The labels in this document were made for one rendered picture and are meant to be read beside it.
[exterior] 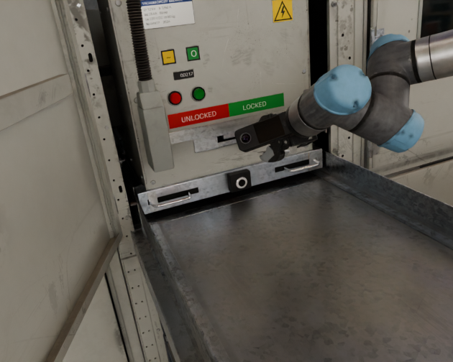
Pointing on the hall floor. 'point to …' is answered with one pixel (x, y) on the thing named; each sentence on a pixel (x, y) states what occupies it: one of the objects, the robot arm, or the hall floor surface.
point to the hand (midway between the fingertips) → (257, 147)
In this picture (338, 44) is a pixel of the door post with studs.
